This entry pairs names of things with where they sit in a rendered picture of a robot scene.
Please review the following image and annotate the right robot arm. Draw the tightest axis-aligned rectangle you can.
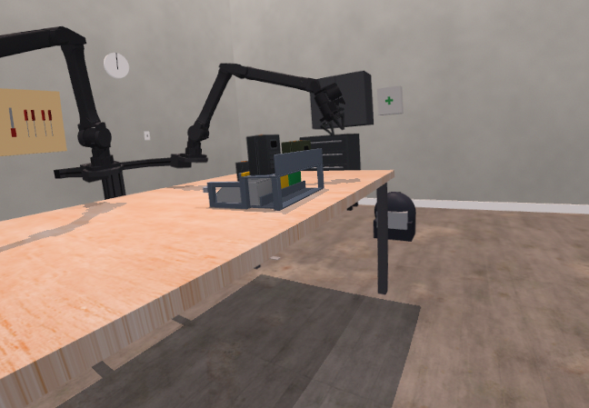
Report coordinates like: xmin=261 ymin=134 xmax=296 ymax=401
xmin=0 ymin=26 xmax=121 ymax=172

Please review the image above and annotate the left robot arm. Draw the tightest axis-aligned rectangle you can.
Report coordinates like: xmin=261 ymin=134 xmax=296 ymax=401
xmin=180 ymin=63 xmax=345 ymax=158

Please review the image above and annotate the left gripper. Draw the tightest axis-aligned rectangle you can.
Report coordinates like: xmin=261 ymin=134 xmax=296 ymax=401
xmin=319 ymin=102 xmax=344 ymax=135

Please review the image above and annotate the green open bin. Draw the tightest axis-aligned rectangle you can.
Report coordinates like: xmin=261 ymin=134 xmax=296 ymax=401
xmin=288 ymin=171 xmax=302 ymax=186

